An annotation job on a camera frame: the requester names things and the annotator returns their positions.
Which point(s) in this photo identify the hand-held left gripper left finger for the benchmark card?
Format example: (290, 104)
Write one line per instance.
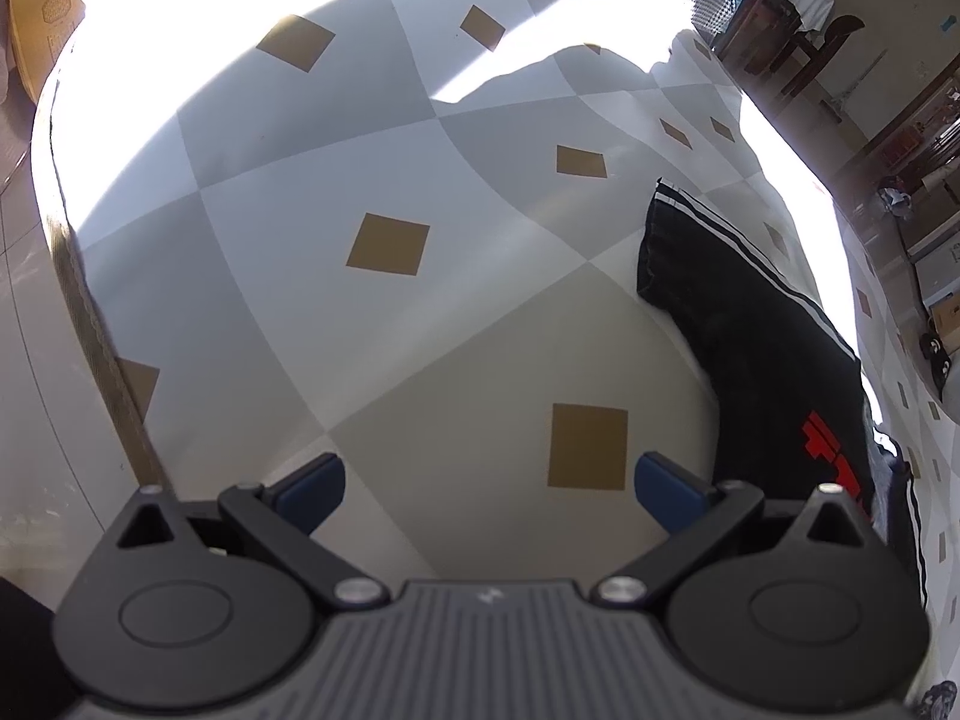
(315, 486)

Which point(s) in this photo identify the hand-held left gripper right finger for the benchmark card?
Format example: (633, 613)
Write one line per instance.
(666, 493)

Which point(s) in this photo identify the black t-shirt white stripes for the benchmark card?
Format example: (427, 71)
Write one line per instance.
(750, 315)

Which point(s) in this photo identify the white plastic bag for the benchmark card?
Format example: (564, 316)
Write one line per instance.
(896, 197)

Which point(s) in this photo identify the dark wooden dining chair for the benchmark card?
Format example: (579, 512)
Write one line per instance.
(821, 52)
(754, 30)

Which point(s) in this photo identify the houndstooth covered sofa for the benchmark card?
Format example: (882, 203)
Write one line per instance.
(709, 4)

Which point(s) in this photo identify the tan carton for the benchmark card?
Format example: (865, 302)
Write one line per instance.
(49, 22)

